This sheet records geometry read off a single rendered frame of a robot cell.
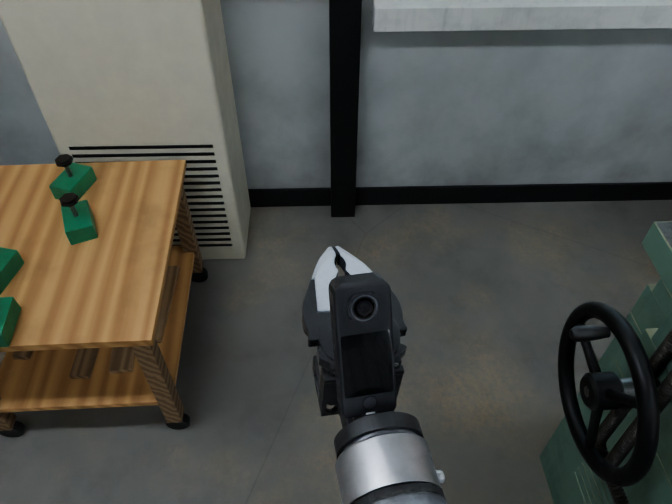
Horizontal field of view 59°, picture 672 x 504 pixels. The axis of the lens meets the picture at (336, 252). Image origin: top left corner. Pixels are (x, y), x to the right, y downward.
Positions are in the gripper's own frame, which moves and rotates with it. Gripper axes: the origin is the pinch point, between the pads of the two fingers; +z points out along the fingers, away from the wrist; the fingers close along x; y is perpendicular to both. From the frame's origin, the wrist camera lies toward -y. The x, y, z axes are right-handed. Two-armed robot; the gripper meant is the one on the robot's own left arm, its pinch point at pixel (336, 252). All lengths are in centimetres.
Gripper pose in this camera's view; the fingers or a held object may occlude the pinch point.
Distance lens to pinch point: 58.9
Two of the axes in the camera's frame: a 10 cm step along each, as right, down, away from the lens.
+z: -1.8, -7.1, 6.8
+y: -0.7, 7.0, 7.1
